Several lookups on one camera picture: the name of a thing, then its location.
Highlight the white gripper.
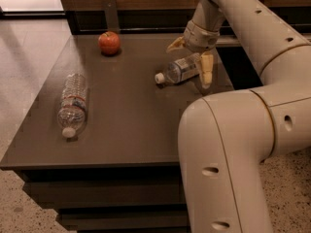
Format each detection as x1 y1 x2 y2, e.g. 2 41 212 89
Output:
166 20 220 88

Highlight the blue label plastic bottle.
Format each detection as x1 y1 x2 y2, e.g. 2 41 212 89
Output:
155 53 200 84

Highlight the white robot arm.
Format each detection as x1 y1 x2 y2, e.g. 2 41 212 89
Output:
178 0 311 233

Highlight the clear plastic bottle red label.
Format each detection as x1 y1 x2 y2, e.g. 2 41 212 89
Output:
57 74 87 138

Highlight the red apple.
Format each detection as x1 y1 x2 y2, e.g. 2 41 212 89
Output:
98 31 121 55

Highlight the left metal bracket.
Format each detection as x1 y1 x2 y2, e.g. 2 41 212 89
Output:
102 0 120 33

